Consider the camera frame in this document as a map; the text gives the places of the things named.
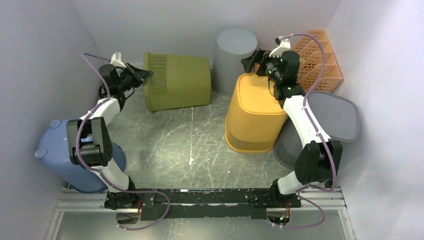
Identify aluminium rail frame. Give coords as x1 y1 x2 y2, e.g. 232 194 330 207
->
46 187 356 240

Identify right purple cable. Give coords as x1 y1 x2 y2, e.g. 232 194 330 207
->
271 33 338 229

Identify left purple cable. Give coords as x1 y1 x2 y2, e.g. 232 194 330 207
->
74 52 171 232

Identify light grey plastic bin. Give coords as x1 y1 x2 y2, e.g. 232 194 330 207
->
211 28 258 95

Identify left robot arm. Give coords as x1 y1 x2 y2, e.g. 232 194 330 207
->
66 63 154 210

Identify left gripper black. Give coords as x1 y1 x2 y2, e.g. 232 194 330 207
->
118 64 154 93

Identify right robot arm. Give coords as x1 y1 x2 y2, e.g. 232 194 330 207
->
240 48 343 207

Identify yellow mesh bin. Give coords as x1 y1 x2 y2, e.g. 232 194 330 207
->
224 73 288 154

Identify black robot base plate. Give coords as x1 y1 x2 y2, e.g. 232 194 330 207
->
103 187 301 221

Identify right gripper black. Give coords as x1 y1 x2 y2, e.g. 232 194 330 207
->
240 48 282 84

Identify blue plastic bin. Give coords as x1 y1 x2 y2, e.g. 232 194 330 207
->
35 117 130 194

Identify dark grey mesh bin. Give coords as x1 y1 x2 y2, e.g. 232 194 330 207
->
273 91 360 170

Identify purple cable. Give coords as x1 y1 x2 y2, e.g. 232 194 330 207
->
271 33 338 229
74 52 171 232

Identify orange plastic file organizer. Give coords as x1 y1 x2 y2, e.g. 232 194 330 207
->
253 29 343 94

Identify olive green mesh bin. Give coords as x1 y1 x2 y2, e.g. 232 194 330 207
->
143 52 212 112

